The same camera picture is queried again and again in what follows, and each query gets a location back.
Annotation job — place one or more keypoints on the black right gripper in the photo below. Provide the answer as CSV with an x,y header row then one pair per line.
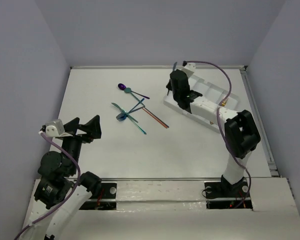
x,y
169,85

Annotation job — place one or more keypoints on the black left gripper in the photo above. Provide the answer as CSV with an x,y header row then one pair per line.
x,y
79,134

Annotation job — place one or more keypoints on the dark teal chopstick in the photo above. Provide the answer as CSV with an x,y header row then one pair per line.
x,y
174,66

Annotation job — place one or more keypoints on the blue metal fork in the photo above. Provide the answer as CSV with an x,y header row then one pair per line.
x,y
137,107

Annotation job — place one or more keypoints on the teal plastic knife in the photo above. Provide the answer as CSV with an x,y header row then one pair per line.
x,y
123,114

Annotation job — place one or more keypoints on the iridescent metal fork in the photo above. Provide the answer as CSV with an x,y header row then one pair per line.
x,y
134,122

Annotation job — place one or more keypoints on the teal plastic spoon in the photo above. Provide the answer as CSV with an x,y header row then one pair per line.
x,y
133,95

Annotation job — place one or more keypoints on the gold metal fork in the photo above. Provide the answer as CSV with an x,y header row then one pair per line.
x,y
223,103

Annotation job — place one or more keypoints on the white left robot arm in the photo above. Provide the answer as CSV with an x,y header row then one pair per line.
x,y
62,188

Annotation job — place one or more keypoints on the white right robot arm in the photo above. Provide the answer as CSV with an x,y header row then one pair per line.
x,y
238,129

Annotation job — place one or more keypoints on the orange chopstick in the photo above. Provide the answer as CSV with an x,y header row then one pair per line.
x,y
156,116

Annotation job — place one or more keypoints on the dark red chopstick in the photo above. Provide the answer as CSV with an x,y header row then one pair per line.
x,y
155,120

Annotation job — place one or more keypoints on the white divided utensil tray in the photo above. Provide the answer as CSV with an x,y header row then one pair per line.
x,y
211,93

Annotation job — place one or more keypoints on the purple metal spoon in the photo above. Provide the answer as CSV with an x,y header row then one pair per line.
x,y
122,87

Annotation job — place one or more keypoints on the white foam front board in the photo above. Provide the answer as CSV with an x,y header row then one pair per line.
x,y
175,210

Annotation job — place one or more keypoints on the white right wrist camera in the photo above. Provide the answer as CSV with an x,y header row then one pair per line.
x,y
188,68

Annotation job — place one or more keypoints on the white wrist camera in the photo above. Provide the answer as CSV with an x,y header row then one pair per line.
x,y
54,129
188,68

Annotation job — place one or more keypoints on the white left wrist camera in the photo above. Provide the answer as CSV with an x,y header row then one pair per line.
x,y
54,129

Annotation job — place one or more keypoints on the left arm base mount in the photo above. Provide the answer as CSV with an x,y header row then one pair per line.
x,y
105,200

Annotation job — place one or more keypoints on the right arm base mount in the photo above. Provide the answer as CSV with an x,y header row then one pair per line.
x,y
220,195

